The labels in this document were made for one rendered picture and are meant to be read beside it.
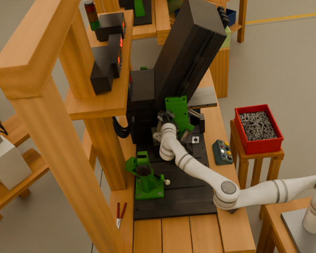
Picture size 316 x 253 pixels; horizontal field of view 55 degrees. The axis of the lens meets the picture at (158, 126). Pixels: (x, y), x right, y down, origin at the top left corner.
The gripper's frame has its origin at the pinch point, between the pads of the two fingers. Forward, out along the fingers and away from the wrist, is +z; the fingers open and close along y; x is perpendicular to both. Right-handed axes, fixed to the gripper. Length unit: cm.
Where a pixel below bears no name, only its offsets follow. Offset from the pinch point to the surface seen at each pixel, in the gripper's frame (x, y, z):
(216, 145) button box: -1.2, -35.4, 4.6
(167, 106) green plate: -3.6, 3.0, 2.9
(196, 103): -10.4, -12.8, 16.1
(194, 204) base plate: 19.5, -33.0, -27.2
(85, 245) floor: 138, -28, 21
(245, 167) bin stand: 2, -65, 13
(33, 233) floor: 169, 7, 34
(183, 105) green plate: -9.3, -3.2, 2.9
